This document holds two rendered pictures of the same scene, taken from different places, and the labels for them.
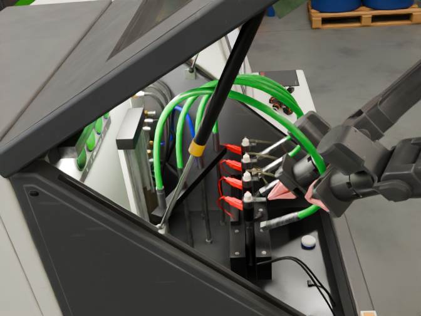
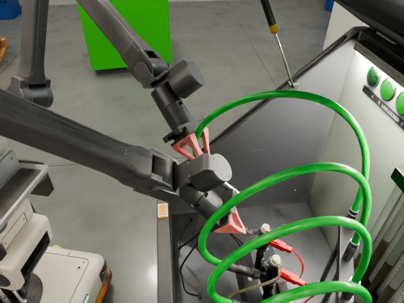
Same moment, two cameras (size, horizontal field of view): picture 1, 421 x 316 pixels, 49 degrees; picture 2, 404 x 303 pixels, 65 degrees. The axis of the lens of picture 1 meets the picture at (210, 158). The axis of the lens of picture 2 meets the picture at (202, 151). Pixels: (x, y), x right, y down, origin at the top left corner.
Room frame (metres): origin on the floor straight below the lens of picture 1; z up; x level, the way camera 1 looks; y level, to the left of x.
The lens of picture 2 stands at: (1.24, -0.31, 1.71)
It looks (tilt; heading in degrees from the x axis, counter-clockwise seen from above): 39 degrees down; 168
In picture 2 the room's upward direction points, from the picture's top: straight up
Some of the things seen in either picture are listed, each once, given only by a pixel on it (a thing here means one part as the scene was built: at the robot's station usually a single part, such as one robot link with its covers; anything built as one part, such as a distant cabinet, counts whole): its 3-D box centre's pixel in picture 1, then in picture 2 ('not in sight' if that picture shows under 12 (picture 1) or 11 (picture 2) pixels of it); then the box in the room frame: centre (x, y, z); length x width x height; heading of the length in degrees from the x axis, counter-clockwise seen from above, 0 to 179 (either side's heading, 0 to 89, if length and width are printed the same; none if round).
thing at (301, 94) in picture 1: (284, 111); not in sight; (1.52, -0.29, 0.97); 0.70 x 0.22 x 0.03; 175
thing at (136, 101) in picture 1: (146, 120); not in sight; (1.10, 0.16, 1.20); 0.13 x 0.03 x 0.31; 175
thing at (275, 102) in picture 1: (283, 96); not in sight; (1.56, -0.29, 1.01); 0.23 x 0.11 x 0.06; 175
